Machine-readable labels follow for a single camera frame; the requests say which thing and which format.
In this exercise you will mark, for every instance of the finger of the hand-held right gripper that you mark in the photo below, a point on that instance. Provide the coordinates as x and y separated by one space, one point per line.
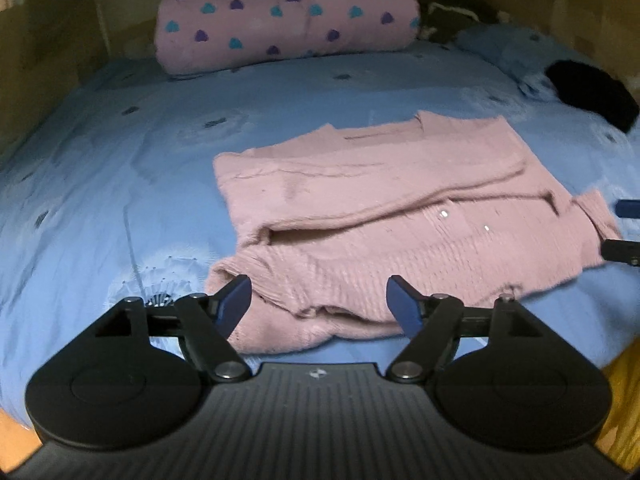
622 252
627 209

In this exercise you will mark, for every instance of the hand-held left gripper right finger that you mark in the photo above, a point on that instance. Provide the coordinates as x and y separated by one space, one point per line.
403 306

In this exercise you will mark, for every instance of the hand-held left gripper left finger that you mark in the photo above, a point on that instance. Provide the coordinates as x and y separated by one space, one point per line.
233 301

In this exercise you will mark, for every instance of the pink knitted cardigan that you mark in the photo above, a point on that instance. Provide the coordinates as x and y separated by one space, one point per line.
375 185

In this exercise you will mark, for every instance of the black cloth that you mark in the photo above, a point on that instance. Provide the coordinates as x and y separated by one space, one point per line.
590 91

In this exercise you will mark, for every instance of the yellow fuzzy cloth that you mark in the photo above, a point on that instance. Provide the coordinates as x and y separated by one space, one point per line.
625 400

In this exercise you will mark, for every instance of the blue dandelion print bedsheet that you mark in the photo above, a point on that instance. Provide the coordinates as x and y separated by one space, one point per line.
125 185

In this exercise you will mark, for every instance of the blue pillow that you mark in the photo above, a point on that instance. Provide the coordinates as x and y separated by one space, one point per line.
500 45

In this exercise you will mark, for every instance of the dark grey white-trimmed cloth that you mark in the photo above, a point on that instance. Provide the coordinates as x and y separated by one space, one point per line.
460 17

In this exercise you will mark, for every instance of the pink heart print quilt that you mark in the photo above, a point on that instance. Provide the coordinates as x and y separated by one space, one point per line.
280 20

